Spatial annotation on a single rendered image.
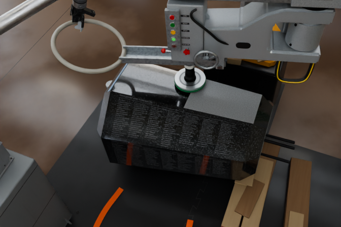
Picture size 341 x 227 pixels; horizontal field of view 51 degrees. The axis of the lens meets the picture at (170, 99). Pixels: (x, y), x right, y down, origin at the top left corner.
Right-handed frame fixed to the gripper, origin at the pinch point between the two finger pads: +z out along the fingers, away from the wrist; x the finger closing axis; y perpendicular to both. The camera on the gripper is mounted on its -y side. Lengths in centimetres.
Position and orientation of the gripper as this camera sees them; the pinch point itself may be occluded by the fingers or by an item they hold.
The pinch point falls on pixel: (80, 27)
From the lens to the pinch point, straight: 266.1
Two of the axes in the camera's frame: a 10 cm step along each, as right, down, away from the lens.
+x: 3.4, 8.0, -5.0
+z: -2.5, 5.9, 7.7
